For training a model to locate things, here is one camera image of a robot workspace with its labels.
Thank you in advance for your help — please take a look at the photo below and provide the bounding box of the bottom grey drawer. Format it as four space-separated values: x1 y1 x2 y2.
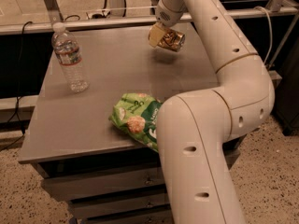
84 209 172 224

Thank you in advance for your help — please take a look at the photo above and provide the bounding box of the white cable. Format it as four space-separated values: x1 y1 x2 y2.
253 6 274 65

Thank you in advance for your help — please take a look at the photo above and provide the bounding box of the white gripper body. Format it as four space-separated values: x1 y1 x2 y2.
155 0 186 27

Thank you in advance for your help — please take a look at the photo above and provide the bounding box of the grey metal railing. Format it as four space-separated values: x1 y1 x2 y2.
0 0 299 35

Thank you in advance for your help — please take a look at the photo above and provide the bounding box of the top grey drawer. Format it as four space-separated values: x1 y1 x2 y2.
42 166 164 201

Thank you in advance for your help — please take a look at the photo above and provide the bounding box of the clear plastic water bottle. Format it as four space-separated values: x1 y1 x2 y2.
51 22 89 92

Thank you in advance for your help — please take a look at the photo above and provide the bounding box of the orange soda can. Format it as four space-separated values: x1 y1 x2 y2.
155 27 185 52

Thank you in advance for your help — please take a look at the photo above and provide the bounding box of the grey drawer cabinet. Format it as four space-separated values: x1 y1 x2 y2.
20 23 217 221

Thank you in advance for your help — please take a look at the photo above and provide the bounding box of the grey drawer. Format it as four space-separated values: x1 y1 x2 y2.
69 189 169 218
42 166 164 201
84 209 172 224

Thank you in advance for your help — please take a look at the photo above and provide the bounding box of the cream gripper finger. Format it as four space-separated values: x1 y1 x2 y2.
149 22 167 48

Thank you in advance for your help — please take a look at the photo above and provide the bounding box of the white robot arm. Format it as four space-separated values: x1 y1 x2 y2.
156 0 275 224

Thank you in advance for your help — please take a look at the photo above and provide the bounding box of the green rice chips bag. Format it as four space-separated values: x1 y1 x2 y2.
109 93 163 151

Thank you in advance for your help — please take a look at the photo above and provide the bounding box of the middle grey drawer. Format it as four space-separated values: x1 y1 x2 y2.
69 189 169 218

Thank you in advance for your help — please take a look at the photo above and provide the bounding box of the black floor cable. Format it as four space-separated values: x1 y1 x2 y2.
0 21 36 152

